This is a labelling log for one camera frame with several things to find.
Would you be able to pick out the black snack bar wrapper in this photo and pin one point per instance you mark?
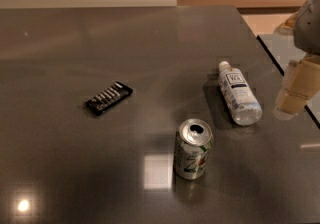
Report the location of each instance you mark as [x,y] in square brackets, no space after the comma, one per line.
[108,98]

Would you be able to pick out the clear plastic water bottle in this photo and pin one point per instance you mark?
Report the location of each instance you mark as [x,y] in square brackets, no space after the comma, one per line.
[242,104]

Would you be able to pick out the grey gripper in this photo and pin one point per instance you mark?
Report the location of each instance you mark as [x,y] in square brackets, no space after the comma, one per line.
[308,29]

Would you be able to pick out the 7up soda can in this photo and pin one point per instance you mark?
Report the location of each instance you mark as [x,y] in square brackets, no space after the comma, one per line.
[194,140]

